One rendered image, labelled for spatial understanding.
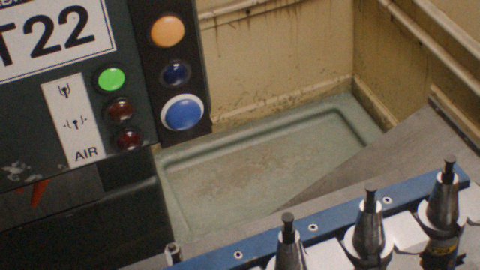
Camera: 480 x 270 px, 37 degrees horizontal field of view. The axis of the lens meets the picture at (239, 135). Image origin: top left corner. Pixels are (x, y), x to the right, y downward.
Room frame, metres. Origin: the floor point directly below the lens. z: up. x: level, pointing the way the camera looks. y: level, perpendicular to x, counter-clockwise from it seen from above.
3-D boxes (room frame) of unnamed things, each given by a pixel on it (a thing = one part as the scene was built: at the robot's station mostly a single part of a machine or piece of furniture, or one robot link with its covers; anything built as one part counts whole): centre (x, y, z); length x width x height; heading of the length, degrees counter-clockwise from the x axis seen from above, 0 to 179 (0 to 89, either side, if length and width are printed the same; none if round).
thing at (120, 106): (0.43, 0.09, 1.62); 0.02 x 0.01 x 0.02; 106
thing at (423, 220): (0.62, -0.26, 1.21); 0.06 x 0.06 x 0.03
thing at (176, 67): (0.45, 0.04, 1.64); 0.02 x 0.01 x 0.02; 106
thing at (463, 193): (0.63, -0.31, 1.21); 0.07 x 0.05 x 0.01; 16
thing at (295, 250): (0.56, -0.04, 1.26); 0.04 x 0.04 x 0.07
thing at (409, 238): (0.60, -0.20, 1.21); 0.07 x 0.05 x 0.01; 16
